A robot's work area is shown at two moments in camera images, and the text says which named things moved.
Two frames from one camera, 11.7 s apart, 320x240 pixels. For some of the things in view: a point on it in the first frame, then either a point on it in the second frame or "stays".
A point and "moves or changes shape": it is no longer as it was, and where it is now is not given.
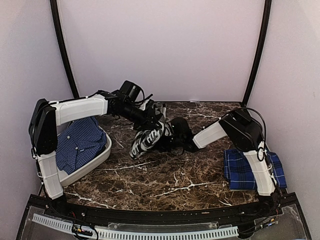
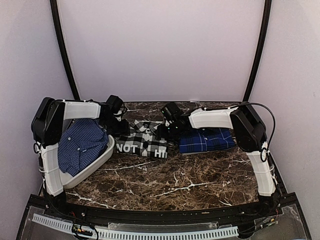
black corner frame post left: x=55 y=10 stays
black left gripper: x=146 y=123 -> x=123 y=130
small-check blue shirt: x=80 y=141 stays
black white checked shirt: x=149 y=139 moves or changes shape
